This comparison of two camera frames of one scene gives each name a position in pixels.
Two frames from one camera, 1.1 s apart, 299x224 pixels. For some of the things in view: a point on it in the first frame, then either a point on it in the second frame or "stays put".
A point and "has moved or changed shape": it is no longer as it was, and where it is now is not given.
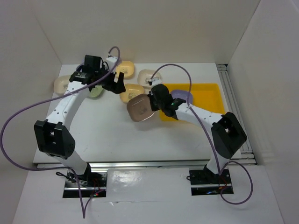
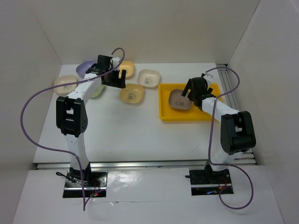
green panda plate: [96, 91] stays put
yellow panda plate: [131, 90] stays put
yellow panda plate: [126, 66] stays put
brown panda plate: [139, 107] has moved or changed shape
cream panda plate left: [60, 85] stays put
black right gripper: [154, 107] -> [188, 86]
